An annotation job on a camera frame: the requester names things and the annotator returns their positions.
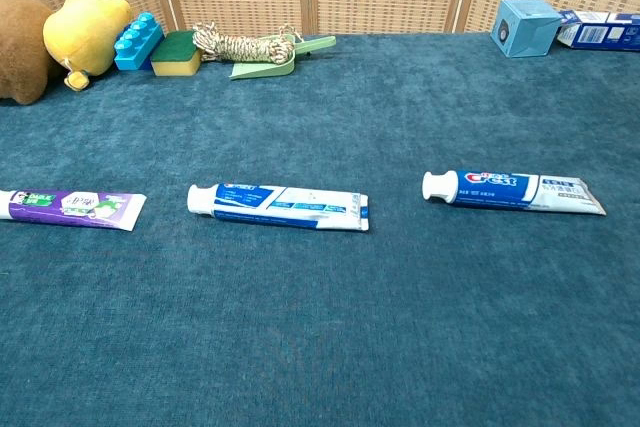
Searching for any purple Darlie toothpaste tube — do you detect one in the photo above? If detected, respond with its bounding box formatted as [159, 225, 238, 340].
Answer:
[0, 188, 148, 233]

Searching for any light green plastic dustpan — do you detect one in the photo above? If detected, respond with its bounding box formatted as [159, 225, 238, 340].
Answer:
[229, 26, 338, 81]

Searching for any brown plush toy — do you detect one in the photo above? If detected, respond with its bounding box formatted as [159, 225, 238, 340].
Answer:
[0, 0, 64, 107]

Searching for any blue white carton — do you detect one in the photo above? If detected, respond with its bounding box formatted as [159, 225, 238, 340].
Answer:
[555, 9, 640, 52]

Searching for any blue toy building block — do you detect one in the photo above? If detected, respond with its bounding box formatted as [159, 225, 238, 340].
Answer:
[113, 11, 166, 72]

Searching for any slim blue white toothpaste tube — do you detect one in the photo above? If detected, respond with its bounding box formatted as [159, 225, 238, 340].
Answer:
[186, 182, 371, 233]

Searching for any green yellow sponge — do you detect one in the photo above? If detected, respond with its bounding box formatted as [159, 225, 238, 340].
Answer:
[150, 29, 203, 78]

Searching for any light blue cube box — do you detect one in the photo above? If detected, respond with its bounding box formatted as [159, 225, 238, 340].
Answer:
[489, 0, 564, 59]

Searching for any beige braided rope bundle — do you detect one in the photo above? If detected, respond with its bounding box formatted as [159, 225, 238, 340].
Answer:
[191, 21, 297, 66]

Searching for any yellow lemon plush toy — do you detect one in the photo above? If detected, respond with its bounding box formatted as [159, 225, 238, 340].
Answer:
[42, 0, 134, 93]

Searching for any teal table cloth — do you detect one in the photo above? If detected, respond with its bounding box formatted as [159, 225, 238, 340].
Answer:
[0, 31, 640, 427]

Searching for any large blue Crest toothpaste tube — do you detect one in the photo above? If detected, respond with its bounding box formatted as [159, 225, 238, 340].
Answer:
[421, 169, 608, 218]

